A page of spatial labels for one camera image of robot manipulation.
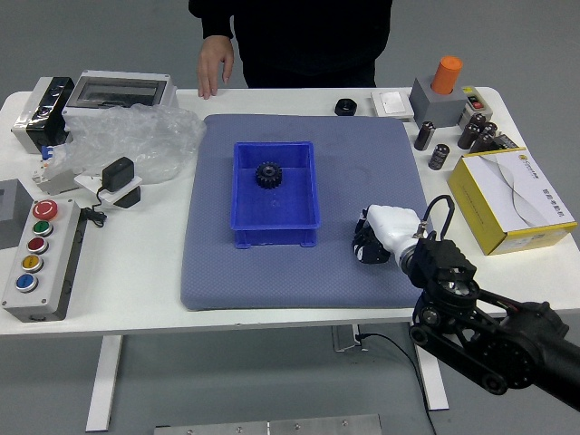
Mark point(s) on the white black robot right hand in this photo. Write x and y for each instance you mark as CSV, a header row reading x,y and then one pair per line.
x,y
394,224

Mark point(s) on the person's right hand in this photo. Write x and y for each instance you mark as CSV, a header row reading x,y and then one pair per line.
x,y
213,63

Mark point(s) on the blue plastic bin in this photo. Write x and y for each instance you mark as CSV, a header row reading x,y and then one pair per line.
x,y
281,213

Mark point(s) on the big black gear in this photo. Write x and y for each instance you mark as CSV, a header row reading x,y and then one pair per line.
x,y
263,179

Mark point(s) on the person's right forearm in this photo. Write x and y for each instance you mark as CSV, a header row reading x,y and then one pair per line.
x,y
215,22

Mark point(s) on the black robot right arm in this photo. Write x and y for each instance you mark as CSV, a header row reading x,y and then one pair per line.
x,y
521,349

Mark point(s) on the grey distribution box clear cover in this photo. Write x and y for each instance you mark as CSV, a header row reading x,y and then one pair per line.
x,y
118,90

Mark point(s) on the grey under-table control box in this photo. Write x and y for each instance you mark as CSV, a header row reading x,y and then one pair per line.
x,y
342,337

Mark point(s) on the black round nut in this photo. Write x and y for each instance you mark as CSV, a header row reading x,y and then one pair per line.
x,y
341,109

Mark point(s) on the yellow white cardboard box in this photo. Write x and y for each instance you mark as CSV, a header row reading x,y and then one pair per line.
x,y
521,195

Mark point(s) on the plain grey box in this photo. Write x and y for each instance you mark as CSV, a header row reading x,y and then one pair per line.
x,y
16,204

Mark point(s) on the dark cylindrical capacitor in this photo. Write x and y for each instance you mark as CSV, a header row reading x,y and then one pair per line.
x,y
485,138
439,156
471,131
425,136

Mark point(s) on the person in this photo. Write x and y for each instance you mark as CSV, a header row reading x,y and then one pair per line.
x,y
308,41

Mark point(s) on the clear plastic bag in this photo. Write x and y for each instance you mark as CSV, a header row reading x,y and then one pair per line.
x,y
136,136

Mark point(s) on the grey block holder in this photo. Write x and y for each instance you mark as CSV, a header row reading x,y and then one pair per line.
x,y
435,109

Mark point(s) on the grey-blue padded mat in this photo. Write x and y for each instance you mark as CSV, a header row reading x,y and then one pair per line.
x,y
272,281

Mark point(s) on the black yellow small component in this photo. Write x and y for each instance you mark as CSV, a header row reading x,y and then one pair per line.
x,y
506,141

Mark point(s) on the black power adapter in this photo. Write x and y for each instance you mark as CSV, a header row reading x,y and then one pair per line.
x,y
118,172

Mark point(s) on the orange cylinder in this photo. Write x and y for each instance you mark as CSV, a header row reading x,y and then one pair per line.
x,y
446,74

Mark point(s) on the white table leg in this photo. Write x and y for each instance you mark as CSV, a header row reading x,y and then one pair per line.
x,y
106,376
432,385

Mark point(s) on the white black adapter socket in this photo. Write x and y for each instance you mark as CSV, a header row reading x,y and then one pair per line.
x,y
109,197

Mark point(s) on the white blue circuit breaker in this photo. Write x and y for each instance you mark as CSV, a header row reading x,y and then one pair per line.
x,y
59,181

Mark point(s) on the silver metal plate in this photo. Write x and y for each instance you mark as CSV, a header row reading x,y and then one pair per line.
x,y
272,426

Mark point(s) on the grey five-button control station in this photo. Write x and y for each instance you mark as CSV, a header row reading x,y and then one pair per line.
x,y
54,272

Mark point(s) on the white wall switch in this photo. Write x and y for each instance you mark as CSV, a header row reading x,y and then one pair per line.
x,y
392,105

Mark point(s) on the white red-black button switch box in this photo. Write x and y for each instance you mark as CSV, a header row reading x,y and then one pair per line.
x,y
476,102

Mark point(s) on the white black enclosure box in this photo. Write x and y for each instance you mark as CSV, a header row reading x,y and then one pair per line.
x,y
45,109

